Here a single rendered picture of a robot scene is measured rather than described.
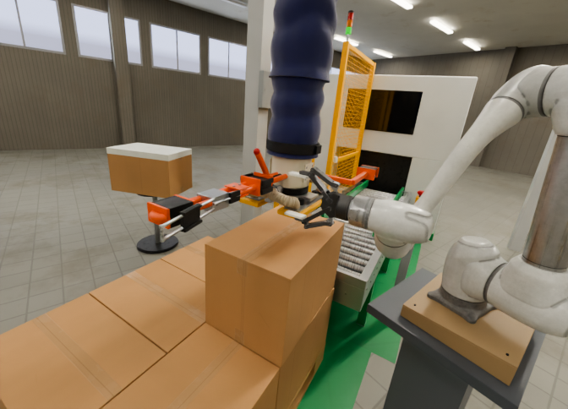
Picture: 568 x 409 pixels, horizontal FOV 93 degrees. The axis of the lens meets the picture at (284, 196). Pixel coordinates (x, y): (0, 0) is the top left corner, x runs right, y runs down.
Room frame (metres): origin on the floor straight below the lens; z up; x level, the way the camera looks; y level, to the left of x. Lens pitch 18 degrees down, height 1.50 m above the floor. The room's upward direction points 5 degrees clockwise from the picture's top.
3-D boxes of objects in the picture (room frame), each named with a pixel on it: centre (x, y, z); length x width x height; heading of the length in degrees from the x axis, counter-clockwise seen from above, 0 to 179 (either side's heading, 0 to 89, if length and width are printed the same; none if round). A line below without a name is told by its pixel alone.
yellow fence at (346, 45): (3.22, -0.70, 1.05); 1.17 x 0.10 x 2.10; 151
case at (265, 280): (1.13, -0.01, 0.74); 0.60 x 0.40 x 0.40; 152
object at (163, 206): (0.62, 0.27, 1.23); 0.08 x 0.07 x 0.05; 151
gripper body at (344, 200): (0.76, -0.16, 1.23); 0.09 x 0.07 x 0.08; 62
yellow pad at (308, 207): (1.09, -0.10, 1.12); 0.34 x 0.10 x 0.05; 151
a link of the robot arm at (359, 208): (0.73, -0.22, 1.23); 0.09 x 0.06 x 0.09; 152
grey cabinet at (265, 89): (2.56, 0.23, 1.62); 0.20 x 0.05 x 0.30; 151
